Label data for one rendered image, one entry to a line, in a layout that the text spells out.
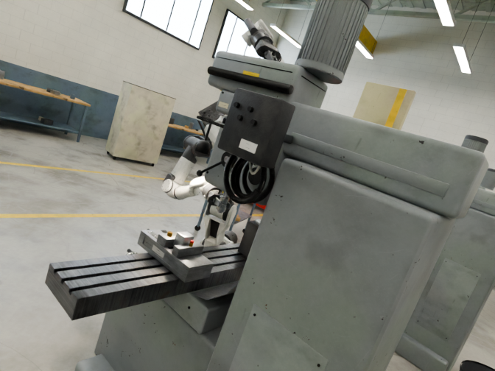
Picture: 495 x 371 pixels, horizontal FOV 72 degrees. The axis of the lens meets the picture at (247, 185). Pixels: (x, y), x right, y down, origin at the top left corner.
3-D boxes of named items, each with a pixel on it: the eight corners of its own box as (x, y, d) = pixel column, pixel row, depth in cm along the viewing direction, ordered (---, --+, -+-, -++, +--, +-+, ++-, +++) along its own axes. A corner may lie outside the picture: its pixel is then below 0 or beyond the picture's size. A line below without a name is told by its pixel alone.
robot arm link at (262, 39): (273, 68, 158) (264, 55, 165) (285, 51, 153) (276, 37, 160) (251, 58, 151) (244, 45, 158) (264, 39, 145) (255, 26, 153)
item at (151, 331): (91, 352, 193) (119, 257, 183) (140, 336, 218) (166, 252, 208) (178, 475, 145) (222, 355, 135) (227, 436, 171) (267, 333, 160)
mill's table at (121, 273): (44, 282, 122) (49, 262, 121) (252, 252, 220) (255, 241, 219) (71, 321, 109) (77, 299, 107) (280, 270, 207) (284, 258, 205)
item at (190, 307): (134, 274, 171) (141, 252, 169) (186, 266, 198) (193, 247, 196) (198, 336, 142) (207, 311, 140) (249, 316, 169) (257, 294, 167)
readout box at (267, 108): (213, 146, 115) (233, 85, 111) (231, 151, 122) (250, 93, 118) (258, 166, 103) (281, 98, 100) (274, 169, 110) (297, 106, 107)
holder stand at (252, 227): (236, 251, 191) (248, 218, 188) (256, 246, 210) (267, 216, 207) (254, 261, 185) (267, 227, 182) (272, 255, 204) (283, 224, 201)
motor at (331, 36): (283, 62, 134) (313, -22, 128) (308, 79, 149) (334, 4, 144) (328, 71, 122) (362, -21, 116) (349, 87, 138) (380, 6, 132)
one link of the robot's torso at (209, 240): (206, 244, 268) (216, 192, 246) (228, 255, 261) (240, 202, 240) (195, 255, 255) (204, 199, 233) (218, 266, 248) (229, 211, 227)
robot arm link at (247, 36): (255, 56, 164) (248, 44, 171) (273, 41, 161) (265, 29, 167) (241, 40, 155) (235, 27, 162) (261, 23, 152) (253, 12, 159)
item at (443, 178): (245, 139, 141) (261, 92, 138) (275, 148, 159) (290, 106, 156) (455, 221, 94) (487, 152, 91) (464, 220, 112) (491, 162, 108)
